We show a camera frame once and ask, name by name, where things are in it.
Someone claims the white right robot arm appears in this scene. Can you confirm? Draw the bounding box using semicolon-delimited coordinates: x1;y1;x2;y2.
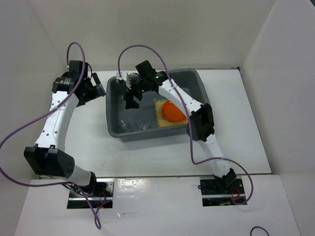
116;60;236;193

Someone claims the yellow woven bamboo mat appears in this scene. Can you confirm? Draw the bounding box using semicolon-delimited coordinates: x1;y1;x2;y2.
154;99;188;127

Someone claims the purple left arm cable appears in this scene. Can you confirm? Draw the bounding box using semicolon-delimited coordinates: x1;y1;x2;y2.
0;42;102;230

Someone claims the orange plastic bowl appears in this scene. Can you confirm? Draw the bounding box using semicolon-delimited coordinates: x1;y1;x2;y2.
161;100;186;122

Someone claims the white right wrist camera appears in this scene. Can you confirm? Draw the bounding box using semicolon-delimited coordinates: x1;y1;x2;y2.
116;72;131;89

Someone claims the grey plastic bin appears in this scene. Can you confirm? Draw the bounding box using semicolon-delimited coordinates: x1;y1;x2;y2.
106;69;210;142

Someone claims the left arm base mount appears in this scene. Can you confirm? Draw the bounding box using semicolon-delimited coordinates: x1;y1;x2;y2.
65;178;115;209

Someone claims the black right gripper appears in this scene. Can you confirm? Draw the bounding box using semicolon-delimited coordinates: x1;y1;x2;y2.
124;77;149;109

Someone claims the black cable loop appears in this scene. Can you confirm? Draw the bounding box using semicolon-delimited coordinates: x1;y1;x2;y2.
251;226;270;236

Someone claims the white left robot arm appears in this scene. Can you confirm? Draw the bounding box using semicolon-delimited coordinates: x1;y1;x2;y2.
24;60;106;197

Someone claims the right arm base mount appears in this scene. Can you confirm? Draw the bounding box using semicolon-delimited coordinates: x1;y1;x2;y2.
198;177;247;207

